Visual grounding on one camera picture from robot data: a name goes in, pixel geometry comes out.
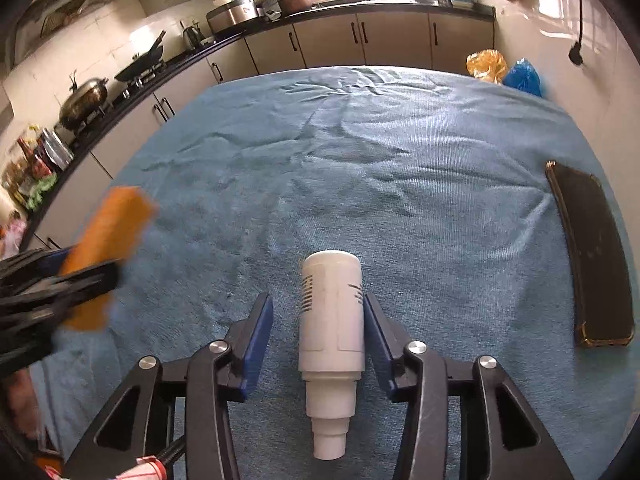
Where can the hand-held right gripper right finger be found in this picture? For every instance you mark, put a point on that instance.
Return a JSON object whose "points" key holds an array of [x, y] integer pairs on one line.
{"points": [[377, 345]]}

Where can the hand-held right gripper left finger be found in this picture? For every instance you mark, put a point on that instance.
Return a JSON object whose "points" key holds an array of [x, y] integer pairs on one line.
{"points": [[257, 340]]}

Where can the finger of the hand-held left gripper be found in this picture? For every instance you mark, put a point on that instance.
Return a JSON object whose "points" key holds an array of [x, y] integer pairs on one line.
{"points": [[45, 262], [85, 282]]}

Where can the orange block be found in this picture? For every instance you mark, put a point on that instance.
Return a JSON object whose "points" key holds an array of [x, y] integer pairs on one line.
{"points": [[110, 230]]}

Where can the white plastic bottle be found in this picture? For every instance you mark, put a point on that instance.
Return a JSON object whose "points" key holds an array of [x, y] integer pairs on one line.
{"points": [[330, 310]]}

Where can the person's left forearm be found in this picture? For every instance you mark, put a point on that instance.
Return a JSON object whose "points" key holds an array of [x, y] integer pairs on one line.
{"points": [[22, 402]]}

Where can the green vegetables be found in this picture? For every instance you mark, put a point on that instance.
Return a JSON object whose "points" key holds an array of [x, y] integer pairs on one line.
{"points": [[40, 187]]}

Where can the steel wok with lid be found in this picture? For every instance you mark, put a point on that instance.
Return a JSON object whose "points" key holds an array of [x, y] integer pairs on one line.
{"points": [[82, 97]]}

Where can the blue tablecloth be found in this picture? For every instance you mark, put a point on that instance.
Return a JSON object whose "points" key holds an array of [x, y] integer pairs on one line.
{"points": [[375, 160]]}

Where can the black gas stove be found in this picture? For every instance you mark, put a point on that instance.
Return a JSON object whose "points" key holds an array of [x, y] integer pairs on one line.
{"points": [[137, 80]]}

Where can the black frying pan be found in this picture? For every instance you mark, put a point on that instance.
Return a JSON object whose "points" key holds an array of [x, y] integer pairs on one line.
{"points": [[142, 62]]}

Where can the range hood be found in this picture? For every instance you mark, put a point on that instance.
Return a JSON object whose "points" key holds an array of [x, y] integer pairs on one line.
{"points": [[65, 5]]}

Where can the electric kettle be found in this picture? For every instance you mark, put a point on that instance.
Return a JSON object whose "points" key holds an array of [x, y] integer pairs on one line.
{"points": [[192, 35]]}

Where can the orange plastic bag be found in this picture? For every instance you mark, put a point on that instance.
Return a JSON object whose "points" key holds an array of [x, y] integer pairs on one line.
{"points": [[486, 65]]}

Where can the blue plastic bag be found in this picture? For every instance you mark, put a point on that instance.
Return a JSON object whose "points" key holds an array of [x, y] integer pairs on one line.
{"points": [[522, 77]]}

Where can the stainless steel rice cooker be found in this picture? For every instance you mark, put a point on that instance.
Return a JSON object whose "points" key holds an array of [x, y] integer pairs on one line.
{"points": [[232, 12]]}

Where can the brown cooking pot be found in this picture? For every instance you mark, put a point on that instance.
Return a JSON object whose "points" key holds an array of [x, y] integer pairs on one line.
{"points": [[295, 1]]}

